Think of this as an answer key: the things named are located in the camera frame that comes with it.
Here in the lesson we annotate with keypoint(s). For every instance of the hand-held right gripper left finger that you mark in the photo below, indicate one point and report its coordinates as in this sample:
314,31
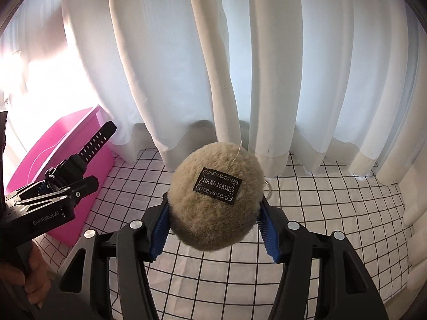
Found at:
160,236

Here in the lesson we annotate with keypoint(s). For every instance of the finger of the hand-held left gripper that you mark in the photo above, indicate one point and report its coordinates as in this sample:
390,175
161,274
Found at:
70,190
30,189

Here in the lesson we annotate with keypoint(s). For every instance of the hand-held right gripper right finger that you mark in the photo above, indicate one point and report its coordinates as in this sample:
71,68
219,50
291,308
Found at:
268,240

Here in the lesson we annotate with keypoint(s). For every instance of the pink plastic storage box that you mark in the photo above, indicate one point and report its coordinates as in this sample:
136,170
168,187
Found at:
36,163

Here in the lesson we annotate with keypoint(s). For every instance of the black wrist watch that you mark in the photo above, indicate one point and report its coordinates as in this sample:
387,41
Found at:
85,150

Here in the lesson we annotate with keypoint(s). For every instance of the beige fluffy hair clip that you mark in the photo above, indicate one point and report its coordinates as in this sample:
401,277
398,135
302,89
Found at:
213,200

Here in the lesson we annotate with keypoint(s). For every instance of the person's left hand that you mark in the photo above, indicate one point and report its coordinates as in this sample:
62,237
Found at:
33,273

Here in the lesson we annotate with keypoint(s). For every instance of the silver bangle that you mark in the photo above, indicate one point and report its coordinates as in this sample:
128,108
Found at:
268,188

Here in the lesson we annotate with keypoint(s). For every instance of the white grid tablecloth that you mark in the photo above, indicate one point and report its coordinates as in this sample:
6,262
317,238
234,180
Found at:
333,223

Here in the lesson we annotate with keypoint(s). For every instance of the white curtain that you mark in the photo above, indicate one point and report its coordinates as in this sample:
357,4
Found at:
250,56

